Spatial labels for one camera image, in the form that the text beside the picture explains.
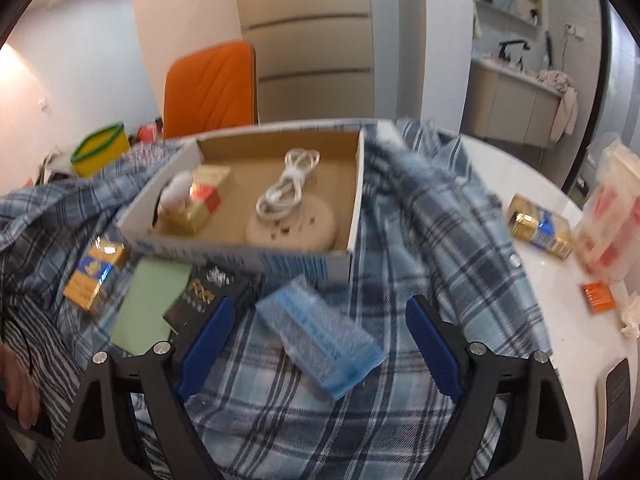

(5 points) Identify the person's left hand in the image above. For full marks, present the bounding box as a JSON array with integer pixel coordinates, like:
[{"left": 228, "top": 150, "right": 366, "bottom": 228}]
[{"left": 0, "top": 345, "right": 40, "bottom": 428}]

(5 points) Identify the black printed box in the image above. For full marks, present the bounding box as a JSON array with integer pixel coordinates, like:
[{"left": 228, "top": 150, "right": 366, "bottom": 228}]
[{"left": 162, "top": 262, "right": 263, "bottom": 341}]

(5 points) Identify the blue tissue packet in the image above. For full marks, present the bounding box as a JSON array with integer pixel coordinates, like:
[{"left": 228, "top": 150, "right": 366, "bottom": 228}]
[{"left": 255, "top": 275, "right": 386, "bottom": 401}]

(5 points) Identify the beige refrigerator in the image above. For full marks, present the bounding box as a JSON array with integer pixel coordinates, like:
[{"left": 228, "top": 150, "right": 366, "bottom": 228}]
[{"left": 231, "top": 0, "right": 376, "bottom": 123}]

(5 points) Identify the yellow bin with green rim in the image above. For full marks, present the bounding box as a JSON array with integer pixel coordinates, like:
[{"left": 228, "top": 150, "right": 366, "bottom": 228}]
[{"left": 70, "top": 121, "right": 131, "bottom": 178}]

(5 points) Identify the red object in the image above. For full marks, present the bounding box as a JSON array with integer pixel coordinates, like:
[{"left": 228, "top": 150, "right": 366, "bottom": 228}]
[{"left": 136, "top": 121, "right": 165, "bottom": 143}]

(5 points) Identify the white crumpled cloth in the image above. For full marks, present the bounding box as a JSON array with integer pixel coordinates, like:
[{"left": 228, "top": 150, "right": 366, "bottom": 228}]
[{"left": 40, "top": 147, "right": 76, "bottom": 181}]

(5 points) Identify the gold red cigarette pack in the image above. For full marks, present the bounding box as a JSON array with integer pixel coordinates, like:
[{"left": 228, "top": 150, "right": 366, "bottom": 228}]
[{"left": 159, "top": 164, "right": 235, "bottom": 235}]

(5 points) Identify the pale green flat packet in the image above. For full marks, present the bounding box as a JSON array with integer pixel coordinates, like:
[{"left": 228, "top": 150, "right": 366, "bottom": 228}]
[{"left": 109, "top": 257, "right": 193, "bottom": 356}]

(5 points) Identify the crumpled white tissue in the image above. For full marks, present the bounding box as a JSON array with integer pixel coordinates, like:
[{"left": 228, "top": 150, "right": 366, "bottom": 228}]
[{"left": 620, "top": 290, "right": 640, "bottom": 338}]

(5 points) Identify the orange padded chair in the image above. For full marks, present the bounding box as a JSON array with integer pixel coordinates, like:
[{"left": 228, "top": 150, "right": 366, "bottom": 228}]
[{"left": 162, "top": 41, "right": 259, "bottom": 140}]

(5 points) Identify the gold blue cigarette pack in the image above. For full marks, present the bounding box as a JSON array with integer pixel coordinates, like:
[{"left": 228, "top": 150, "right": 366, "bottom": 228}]
[
  {"left": 507, "top": 192, "right": 576, "bottom": 260},
  {"left": 62, "top": 237, "right": 132, "bottom": 317}
]

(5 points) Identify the small white pink object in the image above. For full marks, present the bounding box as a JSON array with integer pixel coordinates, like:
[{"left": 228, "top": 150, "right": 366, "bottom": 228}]
[{"left": 160, "top": 170, "right": 196, "bottom": 211}]

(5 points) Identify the blue plaid shirt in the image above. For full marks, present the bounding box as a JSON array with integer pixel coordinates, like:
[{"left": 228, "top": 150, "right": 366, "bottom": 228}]
[{"left": 0, "top": 119, "right": 553, "bottom": 480}]

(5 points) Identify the pink towel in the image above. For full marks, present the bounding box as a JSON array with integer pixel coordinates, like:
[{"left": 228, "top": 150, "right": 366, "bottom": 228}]
[{"left": 537, "top": 70, "right": 580, "bottom": 143}]

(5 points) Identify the striped cloth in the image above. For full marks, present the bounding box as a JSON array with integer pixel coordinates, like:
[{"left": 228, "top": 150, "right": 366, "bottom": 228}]
[{"left": 0, "top": 305, "right": 151, "bottom": 480}]

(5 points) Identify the cardboard box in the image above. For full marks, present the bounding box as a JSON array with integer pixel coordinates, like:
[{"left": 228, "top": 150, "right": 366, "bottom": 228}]
[{"left": 116, "top": 119, "right": 368, "bottom": 281}]

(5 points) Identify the white cable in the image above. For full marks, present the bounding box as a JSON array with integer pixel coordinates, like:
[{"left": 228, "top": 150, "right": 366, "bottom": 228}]
[{"left": 256, "top": 147, "right": 322, "bottom": 223}]

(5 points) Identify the beige vanity cabinet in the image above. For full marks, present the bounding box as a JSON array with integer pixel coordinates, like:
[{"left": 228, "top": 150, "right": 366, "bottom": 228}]
[{"left": 460, "top": 55, "right": 563, "bottom": 148}]

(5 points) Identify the smartphone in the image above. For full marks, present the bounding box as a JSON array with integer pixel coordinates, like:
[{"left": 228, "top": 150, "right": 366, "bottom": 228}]
[{"left": 595, "top": 356, "right": 632, "bottom": 480}]

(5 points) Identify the beige round device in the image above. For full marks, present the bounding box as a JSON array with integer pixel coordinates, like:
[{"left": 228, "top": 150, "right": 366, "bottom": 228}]
[{"left": 244, "top": 199, "right": 337, "bottom": 252}]

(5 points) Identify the black faucet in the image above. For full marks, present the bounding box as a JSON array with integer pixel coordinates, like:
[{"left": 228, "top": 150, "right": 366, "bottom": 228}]
[{"left": 497, "top": 39, "right": 531, "bottom": 63}]

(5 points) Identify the pink dotted cloth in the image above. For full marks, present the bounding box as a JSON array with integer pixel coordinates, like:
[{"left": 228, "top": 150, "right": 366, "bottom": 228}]
[{"left": 127, "top": 140, "right": 183, "bottom": 161}]

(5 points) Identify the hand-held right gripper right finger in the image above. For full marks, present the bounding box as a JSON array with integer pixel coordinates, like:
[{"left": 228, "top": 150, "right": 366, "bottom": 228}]
[{"left": 405, "top": 295, "right": 583, "bottom": 480}]

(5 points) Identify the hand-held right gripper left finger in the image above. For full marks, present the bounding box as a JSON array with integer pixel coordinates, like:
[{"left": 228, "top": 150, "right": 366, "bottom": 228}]
[{"left": 65, "top": 296, "right": 236, "bottom": 480}]

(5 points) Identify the small orange packet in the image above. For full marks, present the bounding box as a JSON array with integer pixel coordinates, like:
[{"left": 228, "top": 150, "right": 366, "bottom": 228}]
[{"left": 581, "top": 282, "right": 616, "bottom": 315}]

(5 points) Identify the plastic-wrapped cup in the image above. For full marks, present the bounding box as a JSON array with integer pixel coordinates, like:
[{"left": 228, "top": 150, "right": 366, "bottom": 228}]
[{"left": 572, "top": 137, "right": 640, "bottom": 281}]

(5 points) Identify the black framed glass door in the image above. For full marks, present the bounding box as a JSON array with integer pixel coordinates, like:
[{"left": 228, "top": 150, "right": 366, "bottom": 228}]
[{"left": 560, "top": 0, "right": 616, "bottom": 196}]

